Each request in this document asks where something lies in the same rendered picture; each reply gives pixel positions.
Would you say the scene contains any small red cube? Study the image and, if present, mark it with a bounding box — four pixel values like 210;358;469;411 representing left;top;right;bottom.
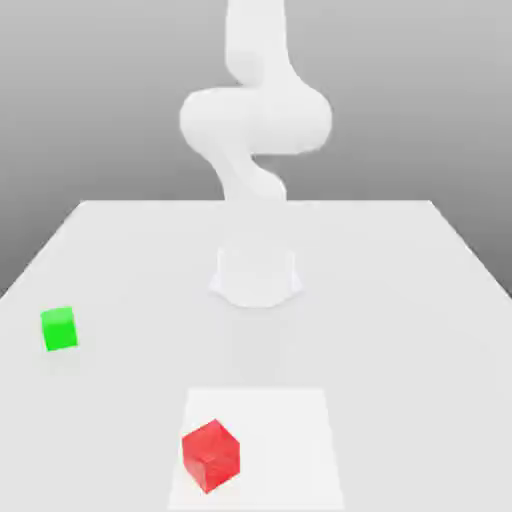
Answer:
181;418;242;495

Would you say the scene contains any small green cube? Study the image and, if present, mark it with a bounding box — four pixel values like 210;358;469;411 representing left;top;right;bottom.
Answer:
40;306;79;353

